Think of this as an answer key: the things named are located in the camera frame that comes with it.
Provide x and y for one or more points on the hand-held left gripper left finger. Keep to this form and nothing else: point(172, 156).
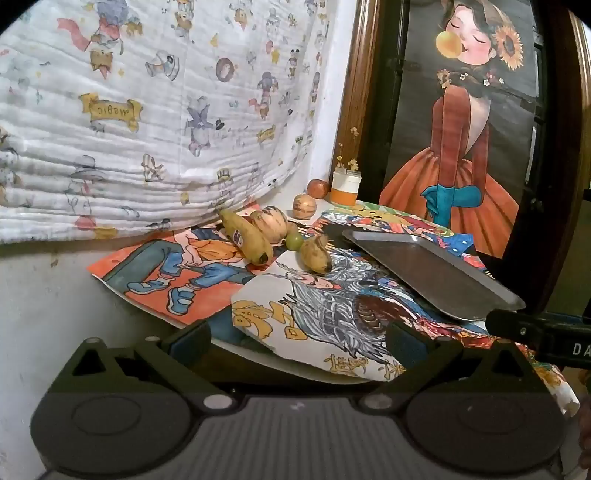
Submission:
point(191, 340)

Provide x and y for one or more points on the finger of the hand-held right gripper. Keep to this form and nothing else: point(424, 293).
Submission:
point(517, 328)

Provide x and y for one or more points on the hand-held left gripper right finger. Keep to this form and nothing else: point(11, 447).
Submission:
point(406, 342)

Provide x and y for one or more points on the metal tray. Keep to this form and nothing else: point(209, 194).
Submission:
point(429, 272)

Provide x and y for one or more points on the large yellow banana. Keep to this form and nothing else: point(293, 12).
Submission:
point(244, 237)

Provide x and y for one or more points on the brown-tipped yellow sweet potato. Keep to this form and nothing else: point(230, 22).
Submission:
point(315, 256)

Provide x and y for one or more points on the striped tan melon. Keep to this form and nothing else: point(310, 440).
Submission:
point(304, 206)
point(272, 224)

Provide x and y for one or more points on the green grape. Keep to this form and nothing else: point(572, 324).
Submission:
point(294, 242)

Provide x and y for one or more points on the small oval brown fruit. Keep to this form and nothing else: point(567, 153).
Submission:
point(292, 229)

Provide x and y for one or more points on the red flame figure drawing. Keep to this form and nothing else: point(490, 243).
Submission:
point(461, 334)

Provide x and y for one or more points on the orange cartoon boys drawing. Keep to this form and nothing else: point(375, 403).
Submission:
point(152, 277)

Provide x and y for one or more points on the grey-haired figure drawing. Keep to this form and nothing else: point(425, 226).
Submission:
point(318, 318)

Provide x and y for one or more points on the colourful bear drawing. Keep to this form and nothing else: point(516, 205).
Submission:
point(415, 221)

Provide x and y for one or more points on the white and orange jar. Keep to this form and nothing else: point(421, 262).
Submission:
point(345, 189)

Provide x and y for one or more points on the small red apple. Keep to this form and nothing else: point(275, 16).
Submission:
point(318, 187)

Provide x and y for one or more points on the dried yellow flower sprig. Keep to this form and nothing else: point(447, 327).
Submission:
point(352, 162)

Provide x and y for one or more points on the white cartoon printed blanket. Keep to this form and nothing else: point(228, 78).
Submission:
point(138, 115)

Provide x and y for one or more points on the wall poster of girl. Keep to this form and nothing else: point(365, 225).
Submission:
point(461, 138)

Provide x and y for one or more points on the brown wooden frame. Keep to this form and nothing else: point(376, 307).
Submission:
point(364, 92)

